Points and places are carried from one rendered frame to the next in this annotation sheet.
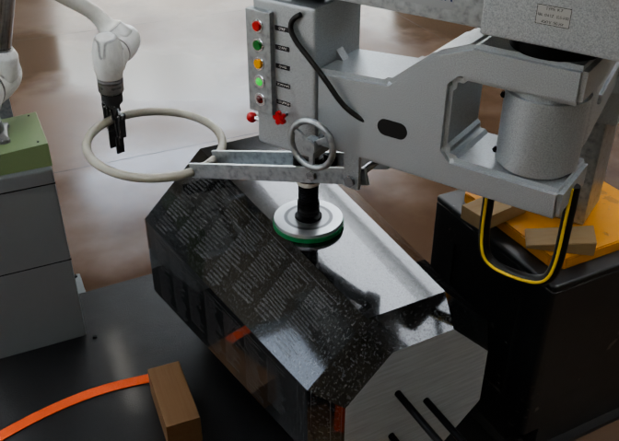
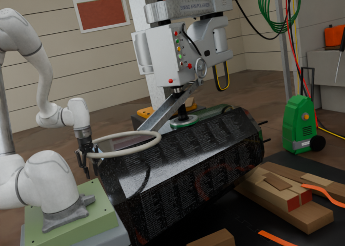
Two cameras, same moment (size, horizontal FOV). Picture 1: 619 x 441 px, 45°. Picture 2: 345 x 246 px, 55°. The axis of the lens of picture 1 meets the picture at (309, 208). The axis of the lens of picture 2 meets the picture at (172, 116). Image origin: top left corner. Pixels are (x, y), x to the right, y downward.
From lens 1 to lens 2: 3.07 m
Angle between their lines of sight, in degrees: 79
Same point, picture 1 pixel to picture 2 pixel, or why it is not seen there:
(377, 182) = not seen: hidden behind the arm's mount
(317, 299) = (226, 119)
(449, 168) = (218, 57)
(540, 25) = (223, 5)
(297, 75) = (186, 48)
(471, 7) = (212, 6)
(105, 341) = not seen: outside the picture
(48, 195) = not seen: hidden behind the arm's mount
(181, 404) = (217, 235)
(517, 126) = (223, 36)
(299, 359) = (246, 131)
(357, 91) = (198, 45)
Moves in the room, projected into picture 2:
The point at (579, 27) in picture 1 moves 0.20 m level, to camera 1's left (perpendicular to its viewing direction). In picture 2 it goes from (227, 3) to (230, 1)
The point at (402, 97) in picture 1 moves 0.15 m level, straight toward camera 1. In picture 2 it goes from (206, 40) to (226, 37)
